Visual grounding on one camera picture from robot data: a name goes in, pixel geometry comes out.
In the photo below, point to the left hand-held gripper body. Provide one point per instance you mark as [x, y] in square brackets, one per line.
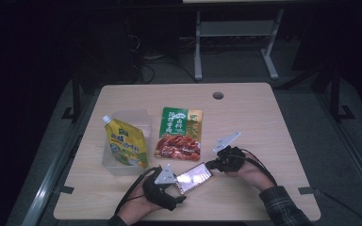
[158, 193]

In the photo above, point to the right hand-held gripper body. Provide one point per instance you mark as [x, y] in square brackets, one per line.
[231, 160]

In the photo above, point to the pink box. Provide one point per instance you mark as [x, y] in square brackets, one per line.
[194, 177]

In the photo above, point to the yellow spout pouch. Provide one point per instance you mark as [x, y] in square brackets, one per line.
[127, 144]

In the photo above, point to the clear plastic container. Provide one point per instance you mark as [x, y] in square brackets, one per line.
[147, 119]

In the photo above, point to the person's left hand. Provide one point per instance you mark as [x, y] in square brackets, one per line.
[135, 207]

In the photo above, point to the person's right hand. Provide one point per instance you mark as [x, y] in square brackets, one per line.
[256, 175]

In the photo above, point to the green and red food packet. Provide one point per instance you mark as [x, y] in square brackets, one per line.
[177, 135]

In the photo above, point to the dark round table grommet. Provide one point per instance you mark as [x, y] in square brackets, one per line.
[218, 95]

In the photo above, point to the black metal stand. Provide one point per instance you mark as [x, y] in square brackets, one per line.
[76, 94]
[335, 94]

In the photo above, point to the grey metal stand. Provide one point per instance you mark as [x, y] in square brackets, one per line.
[235, 29]

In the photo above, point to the grey table bracket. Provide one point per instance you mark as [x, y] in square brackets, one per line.
[309, 190]
[66, 190]

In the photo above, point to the aluminium frame rail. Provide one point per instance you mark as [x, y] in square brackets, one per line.
[48, 185]

